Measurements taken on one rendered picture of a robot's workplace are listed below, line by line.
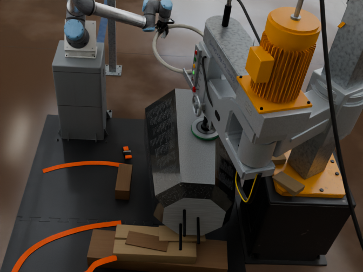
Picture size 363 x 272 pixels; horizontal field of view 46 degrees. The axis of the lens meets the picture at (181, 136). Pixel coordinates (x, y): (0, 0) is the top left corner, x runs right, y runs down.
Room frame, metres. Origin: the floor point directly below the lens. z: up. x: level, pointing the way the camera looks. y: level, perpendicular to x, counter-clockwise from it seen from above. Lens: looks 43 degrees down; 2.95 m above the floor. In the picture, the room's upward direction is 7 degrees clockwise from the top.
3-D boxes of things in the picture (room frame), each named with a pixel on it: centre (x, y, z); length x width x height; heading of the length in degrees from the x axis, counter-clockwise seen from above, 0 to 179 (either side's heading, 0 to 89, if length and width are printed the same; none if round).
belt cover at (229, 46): (2.00, -0.30, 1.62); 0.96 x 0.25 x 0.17; 22
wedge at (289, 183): (1.96, -0.75, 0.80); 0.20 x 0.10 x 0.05; 44
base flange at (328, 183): (2.15, -0.90, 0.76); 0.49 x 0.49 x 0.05; 7
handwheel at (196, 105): (2.17, -0.10, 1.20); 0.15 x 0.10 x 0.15; 22
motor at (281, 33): (1.71, -0.40, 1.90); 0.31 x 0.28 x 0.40; 112
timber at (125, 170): (2.39, 0.44, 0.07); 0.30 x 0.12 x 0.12; 5
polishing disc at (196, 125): (2.33, -0.17, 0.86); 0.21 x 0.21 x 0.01
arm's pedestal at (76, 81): (3.09, 0.96, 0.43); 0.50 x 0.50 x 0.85; 7
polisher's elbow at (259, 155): (1.72, -0.42, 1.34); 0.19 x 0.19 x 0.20
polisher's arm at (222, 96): (1.96, -0.30, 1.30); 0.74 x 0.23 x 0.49; 22
